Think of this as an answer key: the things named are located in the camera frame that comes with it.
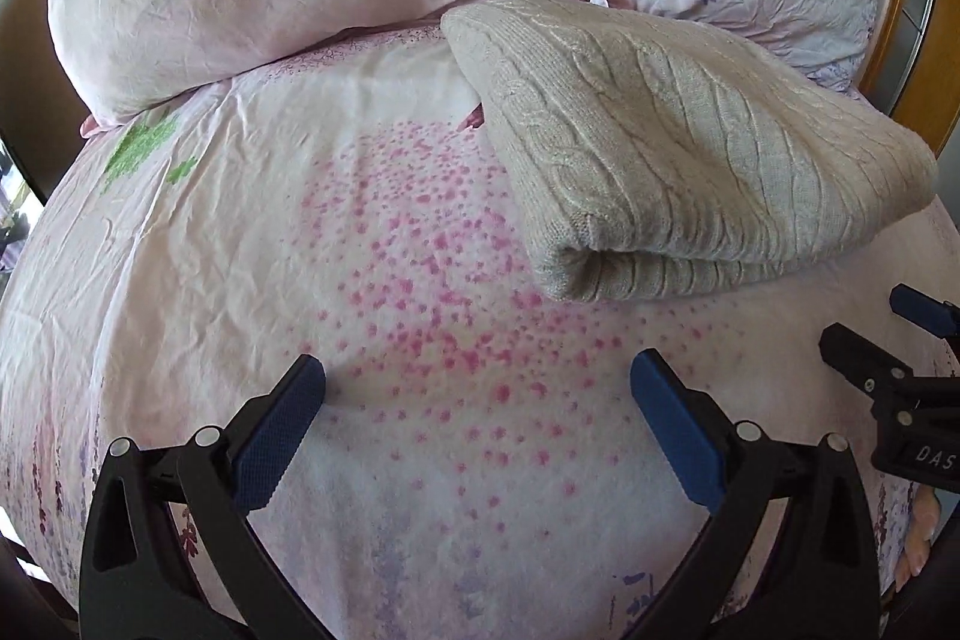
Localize beige cable-knit sweater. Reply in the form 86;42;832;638
440;0;941;302

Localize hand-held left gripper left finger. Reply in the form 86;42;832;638
79;353;332;640

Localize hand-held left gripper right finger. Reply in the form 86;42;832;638
631;348;880;640

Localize pink floral bed cover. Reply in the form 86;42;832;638
0;21;960;640

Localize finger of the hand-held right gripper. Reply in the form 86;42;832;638
891;283;960;338
818;323;914;396

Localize person's right hand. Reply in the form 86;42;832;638
895;492;944;594

